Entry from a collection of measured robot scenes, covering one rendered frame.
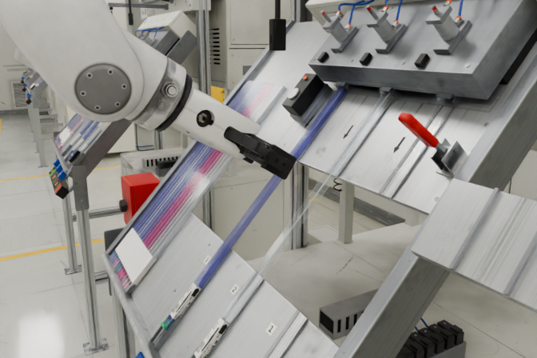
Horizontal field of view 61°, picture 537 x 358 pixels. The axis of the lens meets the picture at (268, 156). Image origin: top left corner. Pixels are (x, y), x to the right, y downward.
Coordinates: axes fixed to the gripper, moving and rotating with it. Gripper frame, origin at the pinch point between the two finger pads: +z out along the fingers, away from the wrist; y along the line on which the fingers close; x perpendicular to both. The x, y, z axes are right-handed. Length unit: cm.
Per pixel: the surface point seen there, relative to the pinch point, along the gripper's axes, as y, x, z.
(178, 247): 24.9, 21.1, 7.4
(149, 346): 10.1, 33.4, 3.7
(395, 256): 32, 3, 70
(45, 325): 148, 102, 32
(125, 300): 24.4, 33.4, 3.1
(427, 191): -16.0, -5.2, 12.0
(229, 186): 124, 11, 66
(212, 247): 15.1, 16.8, 8.2
